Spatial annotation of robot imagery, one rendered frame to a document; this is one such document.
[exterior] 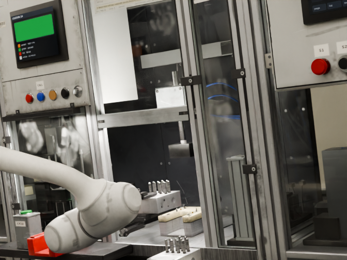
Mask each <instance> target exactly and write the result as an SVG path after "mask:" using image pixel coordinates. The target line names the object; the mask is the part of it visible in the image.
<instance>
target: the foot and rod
mask: <svg viewBox="0 0 347 260"><path fill-rule="evenodd" d="M178 125H179V133H180V141H181V143H175V144H171V145H168V147H169V156H170V158H182V157H193V156H195V155H194V148H193V142H186V134H185V126H184V121H178Z"/></svg>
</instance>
